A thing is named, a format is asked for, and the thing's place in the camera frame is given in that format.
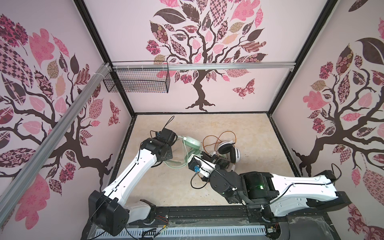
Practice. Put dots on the aluminium rail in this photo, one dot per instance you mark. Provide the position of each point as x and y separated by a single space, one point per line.
225 66
23 180

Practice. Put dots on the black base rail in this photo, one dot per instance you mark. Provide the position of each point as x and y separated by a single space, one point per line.
297 226

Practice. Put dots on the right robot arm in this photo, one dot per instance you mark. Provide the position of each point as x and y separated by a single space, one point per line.
271 195

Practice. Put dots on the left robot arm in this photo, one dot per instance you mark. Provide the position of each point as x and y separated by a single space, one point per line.
108 210

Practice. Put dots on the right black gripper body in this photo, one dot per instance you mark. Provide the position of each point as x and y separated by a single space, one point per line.
219 161

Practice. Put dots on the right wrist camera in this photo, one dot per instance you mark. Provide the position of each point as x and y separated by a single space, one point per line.
200 166

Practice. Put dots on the aluminium rail left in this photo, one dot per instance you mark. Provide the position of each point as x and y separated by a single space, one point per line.
23 180

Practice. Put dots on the black wire basket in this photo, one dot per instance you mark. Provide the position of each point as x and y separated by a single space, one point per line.
138 77

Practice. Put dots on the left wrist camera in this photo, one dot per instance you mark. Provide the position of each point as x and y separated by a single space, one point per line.
166 136

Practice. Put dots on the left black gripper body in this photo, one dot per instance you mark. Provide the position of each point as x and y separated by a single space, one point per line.
168 155

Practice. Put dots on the aluminium rail back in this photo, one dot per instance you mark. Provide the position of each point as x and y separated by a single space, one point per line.
225 66

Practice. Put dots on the black white headphones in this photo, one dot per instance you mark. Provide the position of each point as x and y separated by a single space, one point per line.
228 148

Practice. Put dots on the mint green white headphones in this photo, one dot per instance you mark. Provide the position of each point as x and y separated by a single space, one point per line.
190 146

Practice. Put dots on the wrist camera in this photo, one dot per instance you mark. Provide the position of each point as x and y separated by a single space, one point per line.
166 136
200 166

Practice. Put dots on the white slotted cable duct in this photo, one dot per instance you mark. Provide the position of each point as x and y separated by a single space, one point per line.
176 233

